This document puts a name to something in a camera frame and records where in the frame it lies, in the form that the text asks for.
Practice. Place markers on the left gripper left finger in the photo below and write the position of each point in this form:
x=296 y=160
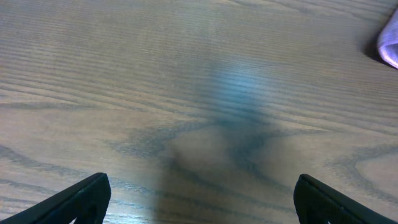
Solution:
x=84 y=202

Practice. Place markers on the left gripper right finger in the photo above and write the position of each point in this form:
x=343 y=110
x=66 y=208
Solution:
x=318 y=203

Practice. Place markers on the purple microfiber cloth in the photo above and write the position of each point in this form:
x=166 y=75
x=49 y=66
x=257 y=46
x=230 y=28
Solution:
x=387 y=41

